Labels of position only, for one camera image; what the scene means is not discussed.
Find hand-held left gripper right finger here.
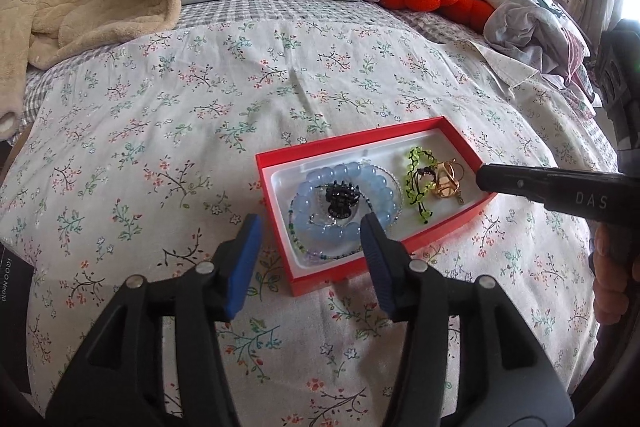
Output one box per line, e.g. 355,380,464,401
360,213,576,427

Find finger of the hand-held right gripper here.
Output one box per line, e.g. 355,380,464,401
475,163,551,208

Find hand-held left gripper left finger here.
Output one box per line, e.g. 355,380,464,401
42,213,264,427

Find black hair claw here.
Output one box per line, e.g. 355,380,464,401
322,179,362,219

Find red jewelry box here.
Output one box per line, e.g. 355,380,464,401
255,117,498,298

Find green bead bracelet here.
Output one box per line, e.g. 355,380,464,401
402,147,442,226

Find blue bead bracelet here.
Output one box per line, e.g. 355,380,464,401
290,163,402,259

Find person's right hand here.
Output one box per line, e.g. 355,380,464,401
587,226,640,327

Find crumpled white duvet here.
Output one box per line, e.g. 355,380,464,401
482,0,602,104

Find floral bed sheet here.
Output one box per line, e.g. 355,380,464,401
0,14,623,427

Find black cardboard box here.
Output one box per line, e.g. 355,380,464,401
0,244,35,394

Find gold ring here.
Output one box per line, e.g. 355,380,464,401
432,159,467,198

